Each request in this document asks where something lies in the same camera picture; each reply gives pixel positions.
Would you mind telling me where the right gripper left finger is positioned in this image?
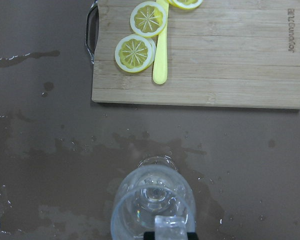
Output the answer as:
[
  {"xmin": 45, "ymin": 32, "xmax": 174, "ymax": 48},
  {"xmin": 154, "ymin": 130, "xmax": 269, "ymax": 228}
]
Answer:
[{"xmin": 143, "ymin": 231, "xmax": 156, "ymax": 240}]

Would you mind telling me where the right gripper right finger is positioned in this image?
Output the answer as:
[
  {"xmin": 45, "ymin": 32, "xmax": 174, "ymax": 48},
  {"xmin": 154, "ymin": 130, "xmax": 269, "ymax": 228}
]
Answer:
[{"xmin": 187, "ymin": 232, "xmax": 198, "ymax": 240}]

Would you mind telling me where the clear wine glass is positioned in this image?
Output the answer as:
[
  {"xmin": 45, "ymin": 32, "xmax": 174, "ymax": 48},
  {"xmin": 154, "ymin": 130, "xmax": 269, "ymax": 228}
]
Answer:
[{"xmin": 110, "ymin": 156, "xmax": 196, "ymax": 240}]

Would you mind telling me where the yellow plastic knife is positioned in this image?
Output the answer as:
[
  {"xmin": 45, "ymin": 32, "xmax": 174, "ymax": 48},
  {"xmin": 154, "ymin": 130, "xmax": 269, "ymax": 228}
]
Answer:
[{"xmin": 152, "ymin": 0, "xmax": 170, "ymax": 85}]

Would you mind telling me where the bamboo cutting board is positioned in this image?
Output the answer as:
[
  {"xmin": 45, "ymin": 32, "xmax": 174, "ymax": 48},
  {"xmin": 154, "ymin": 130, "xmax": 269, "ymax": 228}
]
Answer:
[{"xmin": 92, "ymin": 0, "xmax": 300, "ymax": 109}]

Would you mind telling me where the middle lemon slice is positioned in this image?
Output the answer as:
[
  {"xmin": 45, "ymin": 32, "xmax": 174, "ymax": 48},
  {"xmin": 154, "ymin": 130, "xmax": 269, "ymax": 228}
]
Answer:
[{"xmin": 129, "ymin": 1, "xmax": 168, "ymax": 38}]

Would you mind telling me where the far lemon slice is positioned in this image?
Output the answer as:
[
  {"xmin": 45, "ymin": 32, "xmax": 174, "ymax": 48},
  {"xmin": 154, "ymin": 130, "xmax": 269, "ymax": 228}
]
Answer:
[{"xmin": 168, "ymin": 0, "xmax": 203, "ymax": 10}]

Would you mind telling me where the lemon slice near handle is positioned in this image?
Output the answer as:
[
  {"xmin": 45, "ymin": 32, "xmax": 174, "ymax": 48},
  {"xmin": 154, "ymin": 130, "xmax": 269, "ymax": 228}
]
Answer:
[{"xmin": 114, "ymin": 34, "xmax": 156, "ymax": 73}]

